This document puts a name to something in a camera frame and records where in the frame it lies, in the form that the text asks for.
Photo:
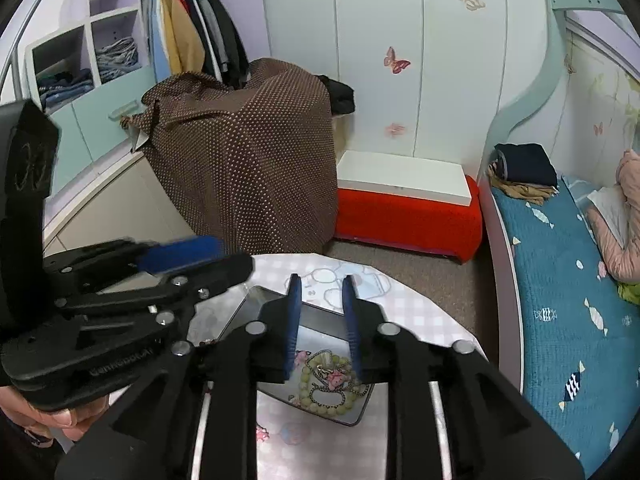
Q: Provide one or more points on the folded grey clothes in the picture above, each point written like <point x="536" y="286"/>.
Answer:
<point x="117" y="57"/>

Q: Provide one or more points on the grey metal tin box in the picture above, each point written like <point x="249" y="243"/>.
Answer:
<point x="320" y="320"/>

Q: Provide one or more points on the folded blue jeans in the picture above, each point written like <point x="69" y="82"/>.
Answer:
<point x="65" y="90"/>

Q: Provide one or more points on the brown dotted cloth cover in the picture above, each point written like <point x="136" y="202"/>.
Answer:
<point x="240" y="160"/>

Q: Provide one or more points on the white wardrobe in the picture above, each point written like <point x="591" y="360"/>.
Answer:
<point x="425" y="60"/>

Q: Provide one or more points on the black cloth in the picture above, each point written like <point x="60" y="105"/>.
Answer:
<point x="340" y="95"/>

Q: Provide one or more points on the person's left forearm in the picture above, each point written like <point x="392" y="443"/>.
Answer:
<point x="25" y="455"/>

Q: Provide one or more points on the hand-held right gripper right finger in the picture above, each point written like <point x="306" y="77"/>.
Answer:
<point x="353" y="330"/>

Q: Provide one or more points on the tan folded garment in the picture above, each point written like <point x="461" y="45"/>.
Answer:
<point x="525" y="194"/>

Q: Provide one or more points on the blue candy print bedsheet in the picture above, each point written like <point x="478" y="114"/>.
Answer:
<point x="550" y="285"/>

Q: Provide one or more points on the green padded jacket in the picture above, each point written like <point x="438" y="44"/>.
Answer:
<point x="631" y="294"/>

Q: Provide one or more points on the white cloth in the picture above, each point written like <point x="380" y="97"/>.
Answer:
<point x="607" y="215"/>

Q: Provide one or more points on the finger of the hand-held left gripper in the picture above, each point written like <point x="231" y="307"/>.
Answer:
<point x="185" y="252"/>
<point x="225" y="267"/>

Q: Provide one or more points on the red bench white top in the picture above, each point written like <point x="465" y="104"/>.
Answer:
<point x="410" y="230"/>

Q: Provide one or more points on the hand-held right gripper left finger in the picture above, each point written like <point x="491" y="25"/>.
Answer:
<point x="291" y="330"/>

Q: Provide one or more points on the small pink charm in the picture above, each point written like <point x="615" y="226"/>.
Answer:
<point x="262" y="434"/>

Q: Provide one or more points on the row of hanging clothes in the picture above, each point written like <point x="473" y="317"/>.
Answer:
<point x="200" y="35"/>

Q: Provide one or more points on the light blue bunk bed frame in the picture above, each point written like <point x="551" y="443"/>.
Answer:
<point x="530" y="90"/>

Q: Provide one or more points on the pink flower sticker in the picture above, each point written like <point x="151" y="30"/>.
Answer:
<point x="395" y="130"/>

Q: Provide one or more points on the pink flower charm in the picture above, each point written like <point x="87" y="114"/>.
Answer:
<point x="300" y="358"/>

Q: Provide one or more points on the pink butterfly sticker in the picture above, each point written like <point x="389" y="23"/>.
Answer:
<point x="396" y="61"/>

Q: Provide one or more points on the pink checked tablecloth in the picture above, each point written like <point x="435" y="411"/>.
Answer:
<point x="425" y="320"/>

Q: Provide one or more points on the navy folded garment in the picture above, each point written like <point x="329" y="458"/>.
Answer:
<point x="527" y="162"/>

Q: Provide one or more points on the white step board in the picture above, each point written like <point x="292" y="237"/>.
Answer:
<point x="405" y="177"/>

